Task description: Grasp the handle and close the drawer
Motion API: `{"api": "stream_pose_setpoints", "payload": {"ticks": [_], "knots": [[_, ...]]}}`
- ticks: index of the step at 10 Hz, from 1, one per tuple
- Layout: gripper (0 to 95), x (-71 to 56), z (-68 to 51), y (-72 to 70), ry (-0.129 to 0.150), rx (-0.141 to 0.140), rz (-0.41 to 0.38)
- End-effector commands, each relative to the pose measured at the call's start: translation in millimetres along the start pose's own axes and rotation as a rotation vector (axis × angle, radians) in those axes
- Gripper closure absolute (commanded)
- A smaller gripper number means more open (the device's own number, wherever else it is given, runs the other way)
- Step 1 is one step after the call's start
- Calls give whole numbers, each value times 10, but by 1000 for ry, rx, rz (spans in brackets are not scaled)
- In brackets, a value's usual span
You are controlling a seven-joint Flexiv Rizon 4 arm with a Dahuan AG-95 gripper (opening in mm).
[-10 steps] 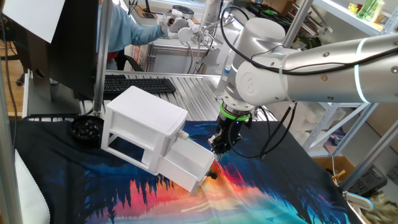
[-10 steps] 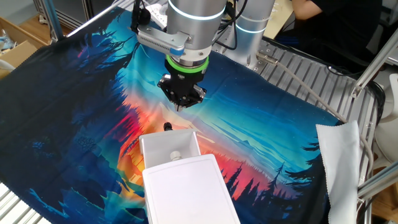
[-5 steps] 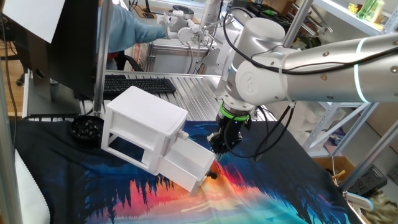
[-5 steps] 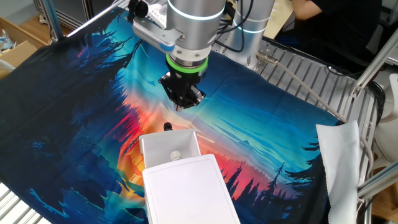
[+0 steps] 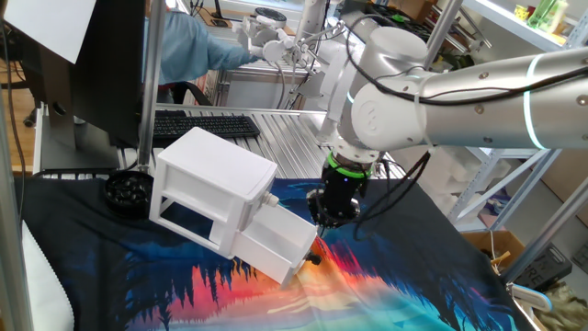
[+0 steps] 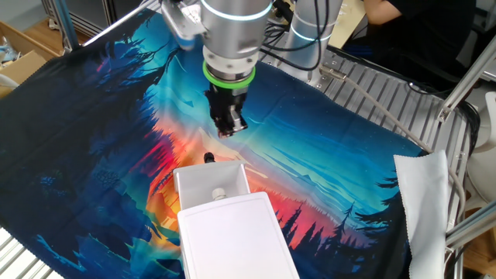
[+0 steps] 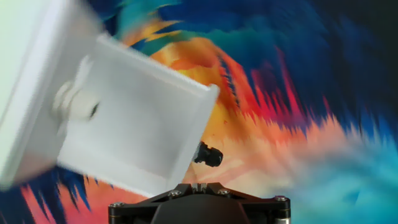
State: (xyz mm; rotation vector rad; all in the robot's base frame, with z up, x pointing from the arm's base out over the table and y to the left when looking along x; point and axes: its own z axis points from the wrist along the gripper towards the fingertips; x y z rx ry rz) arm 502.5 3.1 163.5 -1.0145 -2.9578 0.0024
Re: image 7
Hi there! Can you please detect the colourful forest sunset cloth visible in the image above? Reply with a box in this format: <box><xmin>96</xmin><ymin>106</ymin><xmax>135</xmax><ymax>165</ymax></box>
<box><xmin>0</xmin><ymin>0</ymin><xmax>398</xmax><ymax>224</ymax></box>

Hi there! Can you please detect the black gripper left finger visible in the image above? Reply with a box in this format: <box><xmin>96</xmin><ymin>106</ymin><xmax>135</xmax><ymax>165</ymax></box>
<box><xmin>108</xmin><ymin>182</ymin><xmax>200</xmax><ymax>224</ymax></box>

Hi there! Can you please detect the white plastic box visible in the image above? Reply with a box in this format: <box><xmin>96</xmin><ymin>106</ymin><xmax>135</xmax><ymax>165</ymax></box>
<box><xmin>57</xmin><ymin>32</ymin><xmax>224</xmax><ymax>198</ymax></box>

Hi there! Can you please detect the white box lid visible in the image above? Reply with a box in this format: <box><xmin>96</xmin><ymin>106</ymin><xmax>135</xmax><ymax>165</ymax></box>
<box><xmin>0</xmin><ymin>0</ymin><xmax>105</xmax><ymax>190</ymax></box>

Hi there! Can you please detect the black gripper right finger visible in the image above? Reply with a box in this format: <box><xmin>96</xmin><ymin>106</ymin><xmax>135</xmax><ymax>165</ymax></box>
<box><xmin>200</xmin><ymin>182</ymin><xmax>292</xmax><ymax>224</ymax></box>

